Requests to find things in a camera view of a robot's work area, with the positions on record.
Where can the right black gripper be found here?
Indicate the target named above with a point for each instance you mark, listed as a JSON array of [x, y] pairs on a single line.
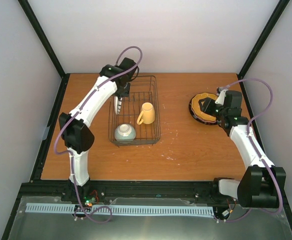
[[208, 101]]

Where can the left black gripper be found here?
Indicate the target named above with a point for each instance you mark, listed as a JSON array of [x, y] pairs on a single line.
[[126, 93]]

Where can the yellow scalloped plate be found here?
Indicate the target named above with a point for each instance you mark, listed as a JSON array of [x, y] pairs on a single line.
[[196, 109]]

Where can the white blue striped plate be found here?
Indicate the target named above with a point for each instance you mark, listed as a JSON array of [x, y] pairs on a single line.
[[117, 104]]

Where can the yellow ceramic mug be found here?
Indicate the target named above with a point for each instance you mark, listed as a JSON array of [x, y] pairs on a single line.
[[147, 114]]

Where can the black wire dish rack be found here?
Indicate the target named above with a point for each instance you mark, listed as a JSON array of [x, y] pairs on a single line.
[[142, 90]]

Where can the light green ceramic bowl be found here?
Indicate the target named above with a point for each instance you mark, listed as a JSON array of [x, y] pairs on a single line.
[[125, 132]]

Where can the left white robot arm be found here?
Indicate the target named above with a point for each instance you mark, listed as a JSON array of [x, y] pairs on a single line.
[[75, 125]]

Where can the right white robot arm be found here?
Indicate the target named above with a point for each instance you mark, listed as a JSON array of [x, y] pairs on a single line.
[[251, 160]]

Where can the black bottom plate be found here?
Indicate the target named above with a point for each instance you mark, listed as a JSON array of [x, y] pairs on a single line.
[[198, 120]]

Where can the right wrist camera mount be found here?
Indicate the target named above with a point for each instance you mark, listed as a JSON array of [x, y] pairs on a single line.
[[221, 94]]

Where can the left black frame post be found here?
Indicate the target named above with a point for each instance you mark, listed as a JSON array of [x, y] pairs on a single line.
[[33, 20]]

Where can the black frame post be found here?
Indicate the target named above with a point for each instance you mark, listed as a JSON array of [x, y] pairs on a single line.
[[269, 26], [33, 20]]

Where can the right black frame post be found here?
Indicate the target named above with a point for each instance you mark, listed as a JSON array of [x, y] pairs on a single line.
[[269, 26]]

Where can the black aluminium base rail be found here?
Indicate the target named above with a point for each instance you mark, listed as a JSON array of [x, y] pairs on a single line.
[[202, 192]]

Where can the light blue slotted cable duct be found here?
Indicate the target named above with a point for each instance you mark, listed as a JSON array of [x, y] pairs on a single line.
[[125, 210]]

